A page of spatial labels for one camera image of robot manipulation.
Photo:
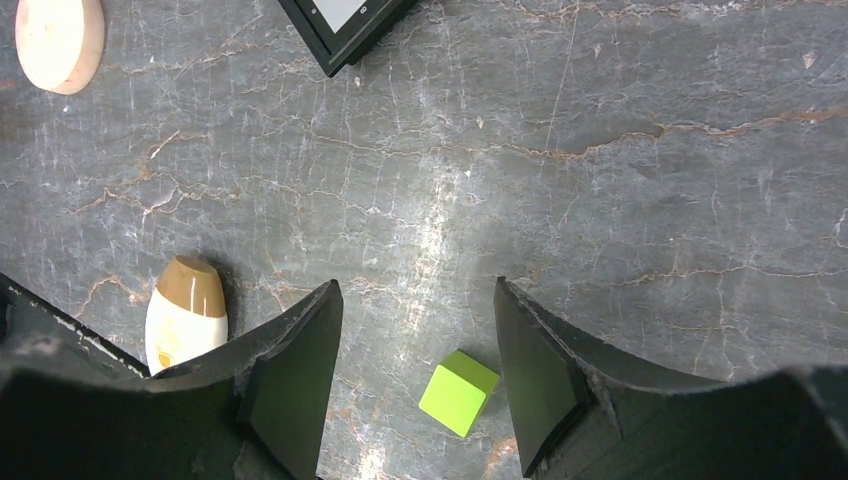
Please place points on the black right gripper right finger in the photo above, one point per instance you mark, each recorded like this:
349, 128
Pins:
546, 391

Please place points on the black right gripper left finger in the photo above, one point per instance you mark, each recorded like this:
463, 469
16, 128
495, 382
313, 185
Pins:
287, 391

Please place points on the small green cube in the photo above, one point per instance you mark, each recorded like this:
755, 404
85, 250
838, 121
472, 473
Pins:
458, 391

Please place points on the round pink compact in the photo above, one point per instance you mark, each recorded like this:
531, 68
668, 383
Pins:
59, 43

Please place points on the black grey chessboard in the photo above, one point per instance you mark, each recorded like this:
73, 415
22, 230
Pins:
339, 33

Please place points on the black mounting rail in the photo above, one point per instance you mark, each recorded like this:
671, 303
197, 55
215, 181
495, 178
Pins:
34, 333

